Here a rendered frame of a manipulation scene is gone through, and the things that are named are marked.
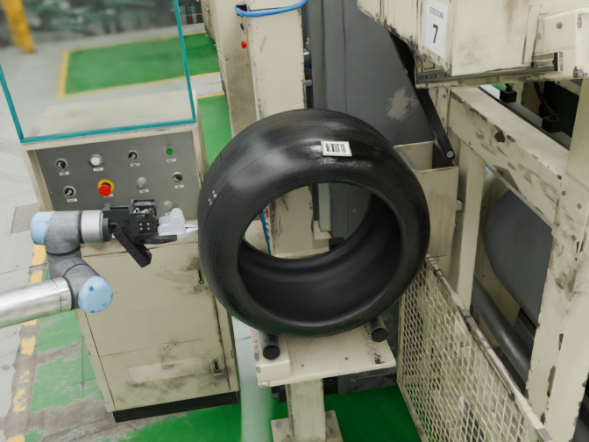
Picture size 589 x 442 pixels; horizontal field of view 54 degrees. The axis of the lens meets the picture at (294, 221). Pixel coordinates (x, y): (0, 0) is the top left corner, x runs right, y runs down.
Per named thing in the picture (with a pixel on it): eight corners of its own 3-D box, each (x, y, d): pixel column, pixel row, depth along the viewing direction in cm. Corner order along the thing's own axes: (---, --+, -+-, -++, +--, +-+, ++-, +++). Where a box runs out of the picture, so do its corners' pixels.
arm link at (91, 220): (84, 249, 132) (89, 231, 139) (105, 248, 132) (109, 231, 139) (80, 220, 128) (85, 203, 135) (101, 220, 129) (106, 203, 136)
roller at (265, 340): (266, 278, 177) (252, 282, 177) (263, 267, 175) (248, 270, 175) (282, 357, 147) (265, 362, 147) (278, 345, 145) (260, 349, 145)
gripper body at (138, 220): (155, 213, 130) (99, 215, 128) (158, 246, 134) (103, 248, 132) (157, 197, 136) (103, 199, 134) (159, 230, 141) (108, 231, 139)
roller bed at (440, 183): (386, 229, 193) (387, 146, 178) (429, 223, 194) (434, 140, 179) (405, 261, 176) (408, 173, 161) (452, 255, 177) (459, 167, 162)
